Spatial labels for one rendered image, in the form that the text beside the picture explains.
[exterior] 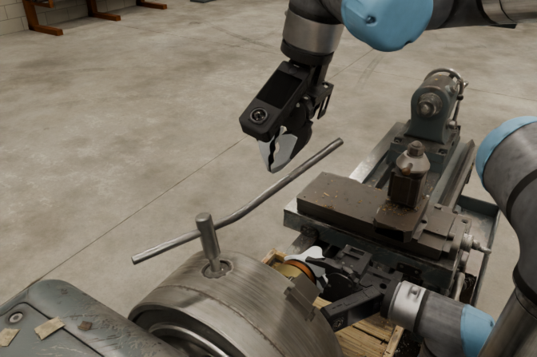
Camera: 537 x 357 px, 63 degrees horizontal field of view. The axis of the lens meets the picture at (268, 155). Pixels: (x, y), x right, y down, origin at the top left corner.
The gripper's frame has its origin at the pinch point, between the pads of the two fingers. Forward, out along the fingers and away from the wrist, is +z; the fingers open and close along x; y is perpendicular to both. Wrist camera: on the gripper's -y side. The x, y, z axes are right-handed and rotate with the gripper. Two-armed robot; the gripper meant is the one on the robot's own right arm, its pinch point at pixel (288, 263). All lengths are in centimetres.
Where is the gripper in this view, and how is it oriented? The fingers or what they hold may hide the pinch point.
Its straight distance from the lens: 86.4
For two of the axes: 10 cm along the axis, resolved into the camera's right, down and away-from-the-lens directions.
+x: 0.0, -8.7, -5.0
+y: 5.3, -4.2, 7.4
